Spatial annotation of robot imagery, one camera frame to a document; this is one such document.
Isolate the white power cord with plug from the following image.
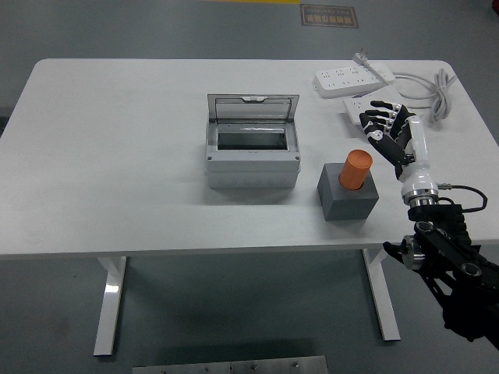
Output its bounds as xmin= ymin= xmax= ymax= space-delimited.
xmin=352 ymin=48 xmax=458 ymax=126

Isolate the grey electrical junction box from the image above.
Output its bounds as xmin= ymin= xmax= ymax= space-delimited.
xmin=205 ymin=118 xmax=302 ymax=190

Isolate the grey block holder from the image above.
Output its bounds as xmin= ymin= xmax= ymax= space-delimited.
xmin=317 ymin=161 xmax=380 ymax=222

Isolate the orange cylinder battery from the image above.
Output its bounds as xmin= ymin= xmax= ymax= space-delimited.
xmin=338 ymin=149 xmax=374 ymax=191

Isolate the transparent smoky box lid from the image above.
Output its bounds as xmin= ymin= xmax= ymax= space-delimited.
xmin=207 ymin=93 xmax=300 ymax=125

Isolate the small white socket panel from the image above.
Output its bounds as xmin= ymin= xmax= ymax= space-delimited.
xmin=342 ymin=96 xmax=375 ymax=125

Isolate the white table leg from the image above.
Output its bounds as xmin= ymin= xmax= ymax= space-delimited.
xmin=361 ymin=248 xmax=402 ymax=342
xmin=92 ymin=256 xmax=129 ymax=357

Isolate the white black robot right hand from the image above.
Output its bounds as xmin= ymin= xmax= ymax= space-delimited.
xmin=358 ymin=100 xmax=438 ymax=199

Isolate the brown floor sign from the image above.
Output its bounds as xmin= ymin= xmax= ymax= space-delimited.
xmin=299 ymin=4 xmax=359 ymax=28

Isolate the long white power strip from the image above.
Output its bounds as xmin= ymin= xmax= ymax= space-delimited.
xmin=312 ymin=65 xmax=395 ymax=98

